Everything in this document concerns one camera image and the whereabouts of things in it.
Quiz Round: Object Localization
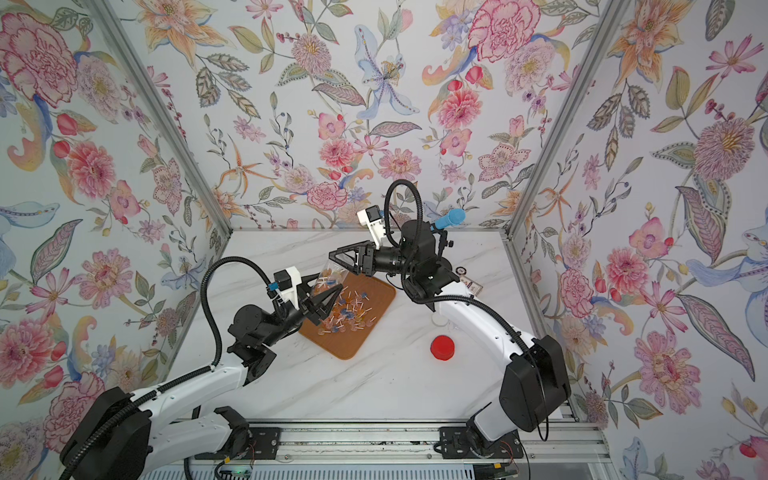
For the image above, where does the brown wooden tray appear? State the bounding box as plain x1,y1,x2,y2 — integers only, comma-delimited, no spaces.
299,270,396,360

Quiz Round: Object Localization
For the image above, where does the red jar lid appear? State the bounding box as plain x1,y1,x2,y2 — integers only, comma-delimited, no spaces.
430,335,455,361

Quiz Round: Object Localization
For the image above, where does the clear patterned lid jar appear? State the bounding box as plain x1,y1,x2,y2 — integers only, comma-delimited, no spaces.
313,268,348,294

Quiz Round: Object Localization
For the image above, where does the white jar lid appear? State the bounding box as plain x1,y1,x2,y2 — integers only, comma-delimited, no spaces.
431,313,449,327

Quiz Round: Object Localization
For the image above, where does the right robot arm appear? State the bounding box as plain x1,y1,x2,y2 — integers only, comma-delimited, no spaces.
328,220,571,447

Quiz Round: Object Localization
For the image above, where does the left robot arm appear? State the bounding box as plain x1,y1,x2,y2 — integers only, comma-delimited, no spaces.
60,281,343,479

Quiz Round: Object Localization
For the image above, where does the pile of lollipop candies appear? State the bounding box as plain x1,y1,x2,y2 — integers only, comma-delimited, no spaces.
318,287,378,336

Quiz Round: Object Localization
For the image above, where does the blue microphone on stand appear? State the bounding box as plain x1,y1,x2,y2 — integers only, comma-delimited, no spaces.
433,209,466,230

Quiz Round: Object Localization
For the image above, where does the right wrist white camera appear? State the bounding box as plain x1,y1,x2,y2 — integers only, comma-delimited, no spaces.
357,205,387,249

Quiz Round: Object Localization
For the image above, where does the wrist white camera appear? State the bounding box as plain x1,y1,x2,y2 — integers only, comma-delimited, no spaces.
267,266,301,308
357,205,387,249

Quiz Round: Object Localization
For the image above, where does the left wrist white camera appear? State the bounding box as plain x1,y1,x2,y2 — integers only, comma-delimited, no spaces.
267,266,301,308

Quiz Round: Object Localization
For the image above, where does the small keychain card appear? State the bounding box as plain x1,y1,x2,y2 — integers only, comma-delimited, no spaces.
455,266,483,296

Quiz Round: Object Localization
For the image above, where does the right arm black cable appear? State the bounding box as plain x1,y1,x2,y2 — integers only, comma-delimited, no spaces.
383,179,550,442

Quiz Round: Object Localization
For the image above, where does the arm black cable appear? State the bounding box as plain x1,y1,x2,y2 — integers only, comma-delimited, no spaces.
58,256,274,480
383,179,550,442

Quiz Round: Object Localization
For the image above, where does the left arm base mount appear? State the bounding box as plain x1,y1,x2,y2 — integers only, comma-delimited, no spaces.
193,406,282,460

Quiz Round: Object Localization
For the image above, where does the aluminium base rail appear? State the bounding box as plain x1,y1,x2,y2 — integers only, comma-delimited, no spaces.
142,416,618,479

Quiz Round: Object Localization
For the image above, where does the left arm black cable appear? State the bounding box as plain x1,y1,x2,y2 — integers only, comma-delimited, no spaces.
58,256,274,480

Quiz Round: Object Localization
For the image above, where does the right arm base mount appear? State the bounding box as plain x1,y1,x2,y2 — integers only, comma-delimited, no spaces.
433,426,525,460

